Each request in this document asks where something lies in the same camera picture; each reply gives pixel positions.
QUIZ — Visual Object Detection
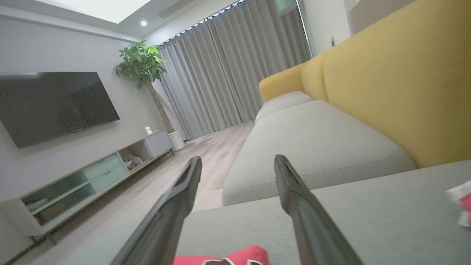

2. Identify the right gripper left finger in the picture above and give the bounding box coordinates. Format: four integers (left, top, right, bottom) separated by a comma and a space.
110, 156, 203, 265

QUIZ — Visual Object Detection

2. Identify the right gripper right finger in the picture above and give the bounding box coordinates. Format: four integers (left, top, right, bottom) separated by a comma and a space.
274, 155, 365, 265

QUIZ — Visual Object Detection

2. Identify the red garment with white stripes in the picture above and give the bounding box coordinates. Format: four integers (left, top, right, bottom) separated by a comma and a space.
173, 245, 270, 265

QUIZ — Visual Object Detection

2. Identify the folded red garment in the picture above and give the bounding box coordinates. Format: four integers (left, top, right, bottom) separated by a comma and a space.
446, 179, 471, 228

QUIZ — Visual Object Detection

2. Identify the grey bundle in cabinet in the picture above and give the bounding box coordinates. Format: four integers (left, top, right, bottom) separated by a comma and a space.
123, 154, 144, 170

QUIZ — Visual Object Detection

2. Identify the teal cabinet drawer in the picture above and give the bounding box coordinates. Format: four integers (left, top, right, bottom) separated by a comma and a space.
82, 153, 124, 180
90, 164, 130, 194

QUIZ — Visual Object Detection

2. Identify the white cabinet door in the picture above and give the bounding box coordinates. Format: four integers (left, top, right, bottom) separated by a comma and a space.
143, 130, 173, 159

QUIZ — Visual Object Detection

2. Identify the grey sofa seat cushion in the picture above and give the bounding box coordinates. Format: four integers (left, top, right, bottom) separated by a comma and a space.
255, 91, 314, 124
222, 100, 417, 207

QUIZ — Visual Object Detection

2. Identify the white ribbed plant pot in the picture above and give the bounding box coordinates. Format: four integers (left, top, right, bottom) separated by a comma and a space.
167, 128, 186, 152

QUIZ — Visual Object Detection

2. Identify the low white TV cabinet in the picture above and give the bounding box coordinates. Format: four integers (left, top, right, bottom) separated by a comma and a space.
0, 129, 174, 246

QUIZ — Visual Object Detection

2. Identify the green potted tree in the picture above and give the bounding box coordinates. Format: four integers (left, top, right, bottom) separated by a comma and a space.
113, 40, 176, 134

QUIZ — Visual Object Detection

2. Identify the black flat television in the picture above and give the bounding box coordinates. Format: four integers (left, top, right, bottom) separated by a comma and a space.
0, 71, 121, 149

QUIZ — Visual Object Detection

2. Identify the grey pleated curtain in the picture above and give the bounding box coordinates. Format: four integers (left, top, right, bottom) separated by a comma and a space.
156, 0, 314, 141

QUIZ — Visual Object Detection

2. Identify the yellow and grey sofa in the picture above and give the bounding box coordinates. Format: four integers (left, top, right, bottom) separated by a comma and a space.
222, 0, 471, 207

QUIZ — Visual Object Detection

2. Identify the ceiling air vent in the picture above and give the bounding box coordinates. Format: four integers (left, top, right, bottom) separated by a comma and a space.
157, 0, 196, 19

